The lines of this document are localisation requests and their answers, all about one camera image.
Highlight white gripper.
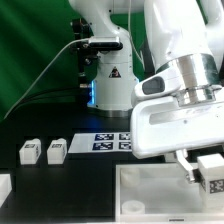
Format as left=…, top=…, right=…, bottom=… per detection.
left=130, top=96, right=224, bottom=183

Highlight white square table top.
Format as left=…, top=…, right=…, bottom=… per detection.
left=115, top=164, right=224, bottom=224

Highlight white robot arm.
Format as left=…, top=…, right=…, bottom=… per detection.
left=68, top=0, right=224, bottom=182

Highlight white sheet with markers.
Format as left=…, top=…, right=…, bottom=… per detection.
left=69, top=132, right=131, bottom=153

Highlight white obstacle left edge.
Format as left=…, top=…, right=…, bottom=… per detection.
left=0, top=174, right=12, bottom=208

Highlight black cables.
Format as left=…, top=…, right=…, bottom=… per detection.
left=13, top=87, right=92, bottom=109

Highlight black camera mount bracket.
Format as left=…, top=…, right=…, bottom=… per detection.
left=70, top=18, right=98, bottom=88

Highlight grey cable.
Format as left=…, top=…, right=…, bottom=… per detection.
left=3, top=39, right=88, bottom=120

